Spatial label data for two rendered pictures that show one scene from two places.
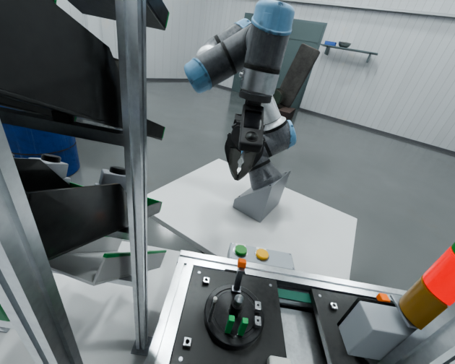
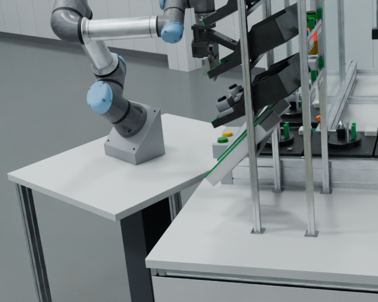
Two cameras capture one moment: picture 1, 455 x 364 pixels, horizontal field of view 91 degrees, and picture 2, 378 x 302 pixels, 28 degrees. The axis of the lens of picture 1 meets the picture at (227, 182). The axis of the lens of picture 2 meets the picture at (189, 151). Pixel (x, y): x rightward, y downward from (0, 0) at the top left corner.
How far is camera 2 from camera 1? 2.57 m
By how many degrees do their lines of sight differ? 62
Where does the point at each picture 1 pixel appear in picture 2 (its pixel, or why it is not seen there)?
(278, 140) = (122, 73)
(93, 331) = (267, 204)
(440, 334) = not seen: hidden behind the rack
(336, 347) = (294, 120)
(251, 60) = (210, 8)
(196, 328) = (281, 148)
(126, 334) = (270, 195)
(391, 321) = (312, 59)
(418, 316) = (315, 50)
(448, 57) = not seen: outside the picture
